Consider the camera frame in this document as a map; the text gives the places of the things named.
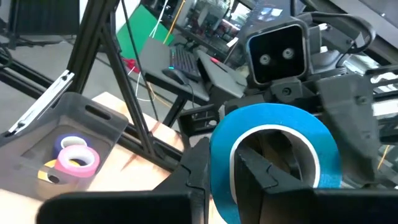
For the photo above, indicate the green board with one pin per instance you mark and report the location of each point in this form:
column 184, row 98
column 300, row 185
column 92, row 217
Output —
column 140, row 28

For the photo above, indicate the pink tape roll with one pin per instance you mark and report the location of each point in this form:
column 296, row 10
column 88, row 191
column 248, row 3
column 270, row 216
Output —
column 93, row 165

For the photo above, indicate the yellow tape roll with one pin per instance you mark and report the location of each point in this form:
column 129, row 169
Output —
column 43, row 175

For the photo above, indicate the grey desk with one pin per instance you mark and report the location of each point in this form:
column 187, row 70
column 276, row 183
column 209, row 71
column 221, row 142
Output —
column 155, row 59
column 224, row 81

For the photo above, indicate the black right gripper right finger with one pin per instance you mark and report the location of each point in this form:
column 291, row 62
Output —
column 311, row 208

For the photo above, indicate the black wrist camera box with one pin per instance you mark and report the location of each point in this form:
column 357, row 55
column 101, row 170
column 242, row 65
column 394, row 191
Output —
column 276, row 40

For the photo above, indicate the clear grey plastic bin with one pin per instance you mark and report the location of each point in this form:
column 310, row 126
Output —
column 102, row 130

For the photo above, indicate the black keyboard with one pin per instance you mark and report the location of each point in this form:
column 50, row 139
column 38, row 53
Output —
column 185, row 63

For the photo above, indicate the purple tape roll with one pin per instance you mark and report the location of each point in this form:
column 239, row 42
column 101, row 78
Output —
column 57, row 146

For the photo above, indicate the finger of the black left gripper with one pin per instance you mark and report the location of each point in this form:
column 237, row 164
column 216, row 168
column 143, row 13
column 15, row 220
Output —
column 351, row 124
column 280, row 152

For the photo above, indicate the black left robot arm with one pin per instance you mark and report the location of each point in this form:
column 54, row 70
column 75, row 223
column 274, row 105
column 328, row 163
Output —
column 329, row 60

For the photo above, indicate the light blue tape roll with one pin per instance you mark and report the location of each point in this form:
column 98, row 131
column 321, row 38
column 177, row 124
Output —
column 280, row 115

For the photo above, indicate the black computer mouse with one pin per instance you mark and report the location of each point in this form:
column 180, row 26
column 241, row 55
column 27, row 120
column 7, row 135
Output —
column 174, row 76

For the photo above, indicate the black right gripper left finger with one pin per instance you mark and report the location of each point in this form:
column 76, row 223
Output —
column 124, row 208

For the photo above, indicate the silver frame bracket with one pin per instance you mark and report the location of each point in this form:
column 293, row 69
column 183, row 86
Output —
column 46, row 98

